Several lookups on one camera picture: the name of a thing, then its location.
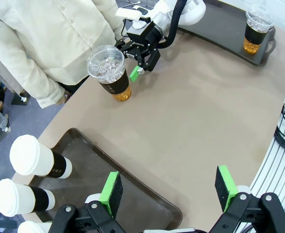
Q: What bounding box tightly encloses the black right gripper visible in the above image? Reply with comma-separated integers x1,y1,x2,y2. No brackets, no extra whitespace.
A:
115,21,163,82

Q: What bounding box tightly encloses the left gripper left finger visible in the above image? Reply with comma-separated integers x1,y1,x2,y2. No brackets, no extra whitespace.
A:
49,171,127,233

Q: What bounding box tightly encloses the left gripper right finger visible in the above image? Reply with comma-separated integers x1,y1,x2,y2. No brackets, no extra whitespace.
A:
209,165,285,233

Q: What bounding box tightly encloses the clear iced tea cup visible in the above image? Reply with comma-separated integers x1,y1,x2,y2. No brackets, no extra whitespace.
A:
86,45,133,102
243,0,275,54

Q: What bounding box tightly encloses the white paper cup black sleeve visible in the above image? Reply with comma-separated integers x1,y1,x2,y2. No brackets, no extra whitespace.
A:
9,134,73,180
0,178,56,217
17,220,53,233

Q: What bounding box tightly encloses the person's left forearm beige sleeve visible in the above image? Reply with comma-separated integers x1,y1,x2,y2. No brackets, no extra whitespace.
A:
96,0,126,46

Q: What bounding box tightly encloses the person's right forearm beige sleeve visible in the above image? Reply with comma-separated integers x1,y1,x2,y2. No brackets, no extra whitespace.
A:
0,40,66,109

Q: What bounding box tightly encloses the brown plastic serving tray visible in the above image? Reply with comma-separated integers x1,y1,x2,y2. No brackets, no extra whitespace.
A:
177,0,277,67

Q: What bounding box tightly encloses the person's right hand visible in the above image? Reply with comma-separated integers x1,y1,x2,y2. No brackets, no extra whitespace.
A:
56,89,71,106

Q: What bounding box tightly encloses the person in beige shirt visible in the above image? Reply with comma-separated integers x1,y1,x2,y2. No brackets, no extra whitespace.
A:
0,0,126,109

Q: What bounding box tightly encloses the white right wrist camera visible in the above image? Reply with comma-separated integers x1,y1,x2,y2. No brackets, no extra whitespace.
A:
115,7,142,21

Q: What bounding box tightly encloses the brown tray with handle hole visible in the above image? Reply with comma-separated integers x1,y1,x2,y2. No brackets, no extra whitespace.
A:
29,128,183,231

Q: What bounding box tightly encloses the thick black right arm hose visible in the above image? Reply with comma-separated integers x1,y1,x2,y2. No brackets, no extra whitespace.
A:
156,0,188,49

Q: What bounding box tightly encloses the white ribbed table frame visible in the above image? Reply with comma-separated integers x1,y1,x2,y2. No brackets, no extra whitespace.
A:
236,72,285,233

